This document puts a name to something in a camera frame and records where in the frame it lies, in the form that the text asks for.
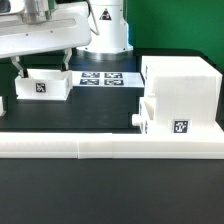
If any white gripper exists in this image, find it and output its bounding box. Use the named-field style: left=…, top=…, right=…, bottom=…
left=0, top=0, right=91, bottom=78

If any white front drawer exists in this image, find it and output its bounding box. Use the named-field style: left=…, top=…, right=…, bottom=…
left=132, top=97, right=155, bottom=134

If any white drawer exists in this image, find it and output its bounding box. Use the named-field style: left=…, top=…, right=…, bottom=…
left=132, top=97, right=155, bottom=134
left=15, top=69, right=73, bottom=100

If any white drawer cabinet box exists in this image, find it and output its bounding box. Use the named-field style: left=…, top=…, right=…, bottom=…
left=141, top=56, right=222, bottom=134

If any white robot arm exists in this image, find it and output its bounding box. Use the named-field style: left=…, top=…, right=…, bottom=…
left=0, top=0, right=133, bottom=76

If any white rear drawer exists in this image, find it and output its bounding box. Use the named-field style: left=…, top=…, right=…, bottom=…
left=15, top=69, right=73, bottom=100

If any white fiducial marker sheet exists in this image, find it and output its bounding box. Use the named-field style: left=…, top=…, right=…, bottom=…
left=72, top=71, right=144, bottom=88

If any white L-shaped boundary rail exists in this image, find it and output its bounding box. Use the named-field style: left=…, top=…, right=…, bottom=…
left=0, top=132, right=224, bottom=159

